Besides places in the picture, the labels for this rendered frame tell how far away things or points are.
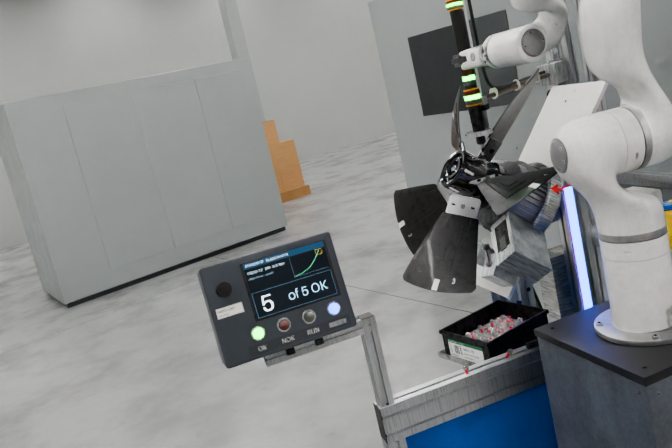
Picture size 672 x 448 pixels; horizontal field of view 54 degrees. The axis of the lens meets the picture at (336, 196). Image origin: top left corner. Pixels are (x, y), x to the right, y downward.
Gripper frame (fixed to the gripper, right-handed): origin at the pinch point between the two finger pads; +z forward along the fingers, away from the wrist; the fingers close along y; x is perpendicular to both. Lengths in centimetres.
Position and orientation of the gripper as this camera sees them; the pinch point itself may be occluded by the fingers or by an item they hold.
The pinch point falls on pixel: (465, 58)
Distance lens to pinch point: 184.3
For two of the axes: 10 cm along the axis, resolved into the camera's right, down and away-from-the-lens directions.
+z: -2.9, -0.8, 9.5
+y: 9.3, -2.6, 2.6
